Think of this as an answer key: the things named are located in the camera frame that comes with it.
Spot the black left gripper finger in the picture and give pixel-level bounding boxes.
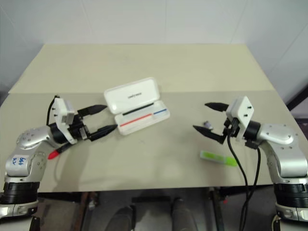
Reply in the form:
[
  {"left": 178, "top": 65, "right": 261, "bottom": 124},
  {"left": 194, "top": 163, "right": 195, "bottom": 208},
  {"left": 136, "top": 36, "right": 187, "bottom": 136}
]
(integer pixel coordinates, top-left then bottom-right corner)
[
  {"left": 90, "top": 124, "right": 118, "bottom": 141},
  {"left": 81, "top": 104, "right": 108, "bottom": 117}
]

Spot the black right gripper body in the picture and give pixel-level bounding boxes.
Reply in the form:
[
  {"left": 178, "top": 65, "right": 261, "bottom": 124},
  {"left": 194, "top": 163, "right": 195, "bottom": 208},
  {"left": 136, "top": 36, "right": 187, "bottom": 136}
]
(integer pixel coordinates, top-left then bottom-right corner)
[{"left": 222, "top": 118, "right": 241, "bottom": 138}]

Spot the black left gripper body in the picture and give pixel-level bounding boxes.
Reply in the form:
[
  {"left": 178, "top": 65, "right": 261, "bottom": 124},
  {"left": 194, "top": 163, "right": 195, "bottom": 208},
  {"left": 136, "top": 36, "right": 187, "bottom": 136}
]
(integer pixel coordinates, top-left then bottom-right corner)
[{"left": 68, "top": 109, "right": 94, "bottom": 142}]

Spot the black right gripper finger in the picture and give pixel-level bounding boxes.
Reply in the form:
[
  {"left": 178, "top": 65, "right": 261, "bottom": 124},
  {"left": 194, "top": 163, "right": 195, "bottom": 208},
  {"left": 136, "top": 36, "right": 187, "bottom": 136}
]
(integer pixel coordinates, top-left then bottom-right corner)
[
  {"left": 192, "top": 125, "right": 227, "bottom": 145},
  {"left": 204, "top": 102, "right": 228, "bottom": 113}
]

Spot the green highlighter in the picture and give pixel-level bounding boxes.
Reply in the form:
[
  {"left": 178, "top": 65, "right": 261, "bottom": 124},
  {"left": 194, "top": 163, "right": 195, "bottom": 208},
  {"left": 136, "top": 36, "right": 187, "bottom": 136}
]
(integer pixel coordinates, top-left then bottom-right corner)
[{"left": 199, "top": 150, "right": 238, "bottom": 168}]

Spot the red capped black marker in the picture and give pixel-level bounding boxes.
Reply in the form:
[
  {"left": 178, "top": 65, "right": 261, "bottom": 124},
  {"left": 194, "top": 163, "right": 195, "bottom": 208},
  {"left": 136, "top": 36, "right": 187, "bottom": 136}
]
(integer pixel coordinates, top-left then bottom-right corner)
[{"left": 47, "top": 143, "right": 70, "bottom": 160}]

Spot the white plastic pencil case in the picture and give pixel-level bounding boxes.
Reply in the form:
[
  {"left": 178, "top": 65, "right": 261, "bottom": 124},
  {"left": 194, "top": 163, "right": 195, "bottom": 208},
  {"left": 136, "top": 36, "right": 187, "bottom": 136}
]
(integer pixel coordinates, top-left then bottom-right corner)
[{"left": 103, "top": 77, "right": 172, "bottom": 136}]

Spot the red pen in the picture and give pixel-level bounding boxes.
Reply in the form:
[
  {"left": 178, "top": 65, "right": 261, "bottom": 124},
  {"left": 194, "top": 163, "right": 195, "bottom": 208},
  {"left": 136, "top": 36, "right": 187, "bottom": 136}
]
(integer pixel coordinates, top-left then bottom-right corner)
[{"left": 120, "top": 113, "right": 154, "bottom": 127}]

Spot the black pen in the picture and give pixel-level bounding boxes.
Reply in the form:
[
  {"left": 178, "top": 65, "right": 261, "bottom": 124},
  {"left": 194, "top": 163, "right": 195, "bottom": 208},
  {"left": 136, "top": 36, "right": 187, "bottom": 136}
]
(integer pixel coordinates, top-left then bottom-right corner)
[{"left": 122, "top": 103, "right": 153, "bottom": 115}]

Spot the dark rounded shape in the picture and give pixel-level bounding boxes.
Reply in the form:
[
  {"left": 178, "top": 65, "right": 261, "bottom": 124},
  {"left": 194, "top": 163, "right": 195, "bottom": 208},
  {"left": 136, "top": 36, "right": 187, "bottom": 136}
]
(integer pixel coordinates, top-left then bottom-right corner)
[
  {"left": 170, "top": 197, "right": 193, "bottom": 231},
  {"left": 105, "top": 205, "right": 136, "bottom": 231}
]

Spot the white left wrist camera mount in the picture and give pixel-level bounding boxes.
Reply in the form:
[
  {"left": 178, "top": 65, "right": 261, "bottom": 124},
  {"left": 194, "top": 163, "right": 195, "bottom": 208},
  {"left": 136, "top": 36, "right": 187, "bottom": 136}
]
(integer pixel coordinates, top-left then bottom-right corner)
[{"left": 52, "top": 97, "right": 78, "bottom": 145}]

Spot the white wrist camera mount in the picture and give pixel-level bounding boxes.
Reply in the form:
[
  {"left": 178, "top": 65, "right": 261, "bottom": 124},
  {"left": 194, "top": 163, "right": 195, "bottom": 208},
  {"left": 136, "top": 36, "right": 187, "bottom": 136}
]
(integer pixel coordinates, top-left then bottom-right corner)
[
  {"left": 225, "top": 95, "right": 255, "bottom": 141},
  {"left": 52, "top": 97, "right": 78, "bottom": 145}
]

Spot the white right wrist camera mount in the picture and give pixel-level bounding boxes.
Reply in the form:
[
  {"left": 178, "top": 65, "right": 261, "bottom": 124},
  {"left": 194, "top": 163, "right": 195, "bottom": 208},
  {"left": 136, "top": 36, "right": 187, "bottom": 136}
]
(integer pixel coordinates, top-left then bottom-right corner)
[{"left": 225, "top": 95, "right": 255, "bottom": 141}]

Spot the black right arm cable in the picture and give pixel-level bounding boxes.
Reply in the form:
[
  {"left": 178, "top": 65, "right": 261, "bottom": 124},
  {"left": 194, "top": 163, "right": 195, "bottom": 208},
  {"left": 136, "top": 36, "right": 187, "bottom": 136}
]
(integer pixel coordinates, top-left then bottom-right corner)
[{"left": 226, "top": 119, "right": 263, "bottom": 231}]

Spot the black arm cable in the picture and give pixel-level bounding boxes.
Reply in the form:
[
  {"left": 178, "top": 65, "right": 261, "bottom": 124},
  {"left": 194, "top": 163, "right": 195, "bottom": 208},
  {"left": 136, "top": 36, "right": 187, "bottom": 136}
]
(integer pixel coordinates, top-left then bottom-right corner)
[
  {"left": 46, "top": 94, "right": 60, "bottom": 126},
  {"left": 226, "top": 119, "right": 263, "bottom": 231}
]

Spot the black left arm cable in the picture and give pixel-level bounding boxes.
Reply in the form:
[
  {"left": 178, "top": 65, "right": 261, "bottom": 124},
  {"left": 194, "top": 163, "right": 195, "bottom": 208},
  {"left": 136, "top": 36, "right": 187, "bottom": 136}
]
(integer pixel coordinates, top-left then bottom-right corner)
[{"left": 46, "top": 94, "right": 60, "bottom": 126}]

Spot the rusty table frame leg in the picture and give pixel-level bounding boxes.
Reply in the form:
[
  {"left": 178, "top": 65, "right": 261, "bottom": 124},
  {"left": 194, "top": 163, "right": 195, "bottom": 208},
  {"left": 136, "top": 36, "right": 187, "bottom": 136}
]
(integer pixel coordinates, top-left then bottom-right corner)
[{"left": 79, "top": 192, "right": 101, "bottom": 231}]

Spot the black metal frame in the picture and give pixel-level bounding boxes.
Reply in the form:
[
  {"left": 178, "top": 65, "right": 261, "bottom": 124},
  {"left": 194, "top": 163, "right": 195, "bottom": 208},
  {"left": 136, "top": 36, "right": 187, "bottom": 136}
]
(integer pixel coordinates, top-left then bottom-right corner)
[{"left": 285, "top": 81, "right": 308, "bottom": 141}]

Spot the black table frame leg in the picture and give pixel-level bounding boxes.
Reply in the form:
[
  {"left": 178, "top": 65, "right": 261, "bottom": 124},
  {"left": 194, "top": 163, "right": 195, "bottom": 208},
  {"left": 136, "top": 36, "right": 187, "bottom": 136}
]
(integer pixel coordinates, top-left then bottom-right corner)
[{"left": 207, "top": 187, "right": 227, "bottom": 231}]

